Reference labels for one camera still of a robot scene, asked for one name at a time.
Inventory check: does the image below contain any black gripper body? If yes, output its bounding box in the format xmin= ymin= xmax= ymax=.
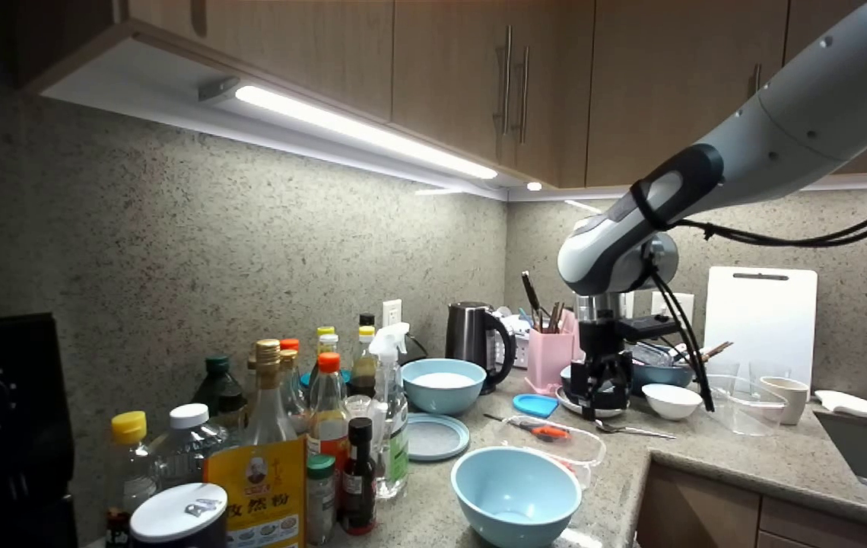
xmin=563 ymin=291 xmax=637 ymax=404

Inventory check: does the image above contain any clear plastic lunch box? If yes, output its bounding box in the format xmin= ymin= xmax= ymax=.
xmin=493 ymin=410 xmax=609 ymax=487

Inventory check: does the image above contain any small white bowl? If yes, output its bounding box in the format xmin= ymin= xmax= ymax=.
xmin=637 ymin=380 xmax=705 ymax=422

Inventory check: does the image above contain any small light blue bowl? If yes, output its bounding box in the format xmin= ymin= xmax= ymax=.
xmin=447 ymin=444 xmax=583 ymax=548

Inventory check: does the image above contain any large light blue bowl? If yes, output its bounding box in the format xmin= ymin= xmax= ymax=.
xmin=397 ymin=357 xmax=488 ymax=421

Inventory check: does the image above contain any pink utensil holder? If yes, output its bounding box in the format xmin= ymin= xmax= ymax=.
xmin=524 ymin=327 xmax=579 ymax=394

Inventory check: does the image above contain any white plastic bag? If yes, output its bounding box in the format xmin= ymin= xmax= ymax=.
xmin=494 ymin=304 xmax=534 ymax=373

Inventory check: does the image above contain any clear measuring cup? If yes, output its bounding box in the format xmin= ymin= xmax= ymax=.
xmin=699 ymin=362 xmax=774 ymax=439

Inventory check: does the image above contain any brown lower cabinet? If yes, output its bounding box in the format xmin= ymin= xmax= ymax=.
xmin=637 ymin=459 xmax=867 ymax=548

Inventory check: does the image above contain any black electric kettle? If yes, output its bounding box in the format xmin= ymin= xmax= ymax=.
xmin=442 ymin=298 xmax=521 ymax=395

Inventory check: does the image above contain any light blue plate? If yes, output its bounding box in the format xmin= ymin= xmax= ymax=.
xmin=401 ymin=410 xmax=475 ymax=465

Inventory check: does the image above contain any white cutting board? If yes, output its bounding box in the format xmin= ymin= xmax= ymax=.
xmin=701 ymin=266 xmax=820 ymax=394

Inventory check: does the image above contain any white mug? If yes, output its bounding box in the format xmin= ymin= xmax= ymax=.
xmin=756 ymin=375 xmax=813 ymax=429

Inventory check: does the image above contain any clear spray bottle green label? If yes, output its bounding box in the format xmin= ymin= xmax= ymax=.
xmin=366 ymin=321 xmax=413 ymax=507

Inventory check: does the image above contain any dark bottle yellow cap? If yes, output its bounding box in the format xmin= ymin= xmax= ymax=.
xmin=346 ymin=315 xmax=384 ymax=402

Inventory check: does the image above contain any white cloth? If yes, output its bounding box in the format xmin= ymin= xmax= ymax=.
xmin=813 ymin=387 xmax=867 ymax=421

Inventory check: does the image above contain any small dark sauce bottle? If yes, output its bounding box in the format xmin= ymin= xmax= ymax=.
xmin=336 ymin=415 xmax=380 ymax=540

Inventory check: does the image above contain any orange cap sauce bottle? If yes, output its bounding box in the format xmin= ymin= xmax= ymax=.
xmin=276 ymin=336 xmax=310 ymax=422
xmin=308 ymin=349 xmax=354 ymax=465

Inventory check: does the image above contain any pale bottle yellow cap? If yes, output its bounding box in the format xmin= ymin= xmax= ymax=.
xmin=308 ymin=323 xmax=346 ymax=394

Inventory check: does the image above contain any green cap jar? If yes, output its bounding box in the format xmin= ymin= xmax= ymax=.
xmin=303 ymin=454 xmax=341 ymax=548

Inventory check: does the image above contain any long under cabinet light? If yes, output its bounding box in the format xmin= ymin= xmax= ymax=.
xmin=231 ymin=81 xmax=502 ymax=182

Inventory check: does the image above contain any yellow label bottle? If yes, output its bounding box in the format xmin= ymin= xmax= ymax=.
xmin=200 ymin=339 xmax=310 ymax=548

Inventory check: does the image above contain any dark green bottle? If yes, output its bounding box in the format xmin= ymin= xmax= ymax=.
xmin=190 ymin=352 xmax=251 ymax=429

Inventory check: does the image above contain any white cap clear bottle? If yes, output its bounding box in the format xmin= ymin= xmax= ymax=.
xmin=152 ymin=402 xmax=231 ymax=491

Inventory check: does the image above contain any white lid jar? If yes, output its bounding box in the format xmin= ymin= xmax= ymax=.
xmin=123 ymin=482 xmax=235 ymax=548

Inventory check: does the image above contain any yellow cap clear bottle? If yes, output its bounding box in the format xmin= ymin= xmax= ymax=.
xmin=106 ymin=407 xmax=167 ymax=521

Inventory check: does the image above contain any black kitchen appliance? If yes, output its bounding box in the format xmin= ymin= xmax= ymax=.
xmin=0 ymin=315 xmax=80 ymax=548

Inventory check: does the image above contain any black handled knife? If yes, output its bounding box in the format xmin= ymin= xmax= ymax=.
xmin=521 ymin=269 xmax=546 ymax=330

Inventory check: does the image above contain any wide white wall switch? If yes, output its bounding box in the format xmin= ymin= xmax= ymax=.
xmin=654 ymin=288 xmax=695 ymax=336

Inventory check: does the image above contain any brown handled utensil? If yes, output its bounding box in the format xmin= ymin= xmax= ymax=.
xmin=694 ymin=339 xmax=736 ymax=368

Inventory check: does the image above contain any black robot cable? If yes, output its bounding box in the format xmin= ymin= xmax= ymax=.
xmin=637 ymin=166 xmax=867 ymax=415

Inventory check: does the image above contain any brown wall cabinet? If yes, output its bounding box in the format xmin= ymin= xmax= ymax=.
xmin=14 ymin=0 xmax=563 ymax=191
xmin=550 ymin=0 xmax=867 ymax=191

